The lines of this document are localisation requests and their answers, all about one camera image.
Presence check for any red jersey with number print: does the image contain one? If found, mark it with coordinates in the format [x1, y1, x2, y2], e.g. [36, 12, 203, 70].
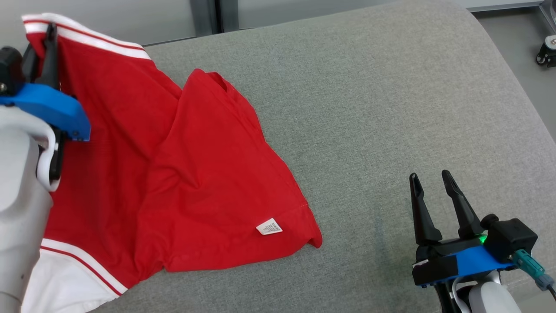
[19, 13, 323, 313]

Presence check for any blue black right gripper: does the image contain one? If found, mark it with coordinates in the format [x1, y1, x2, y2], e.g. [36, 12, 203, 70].
[409, 170, 518, 313]

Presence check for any black caster wheel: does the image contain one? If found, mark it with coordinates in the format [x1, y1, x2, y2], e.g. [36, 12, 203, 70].
[535, 34, 556, 68]

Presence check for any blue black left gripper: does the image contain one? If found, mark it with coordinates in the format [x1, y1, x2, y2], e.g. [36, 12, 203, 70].
[0, 24, 92, 184]

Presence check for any teal-plug right camera cable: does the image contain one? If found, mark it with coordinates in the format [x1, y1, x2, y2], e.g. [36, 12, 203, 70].
[510, 250, 556, 301]

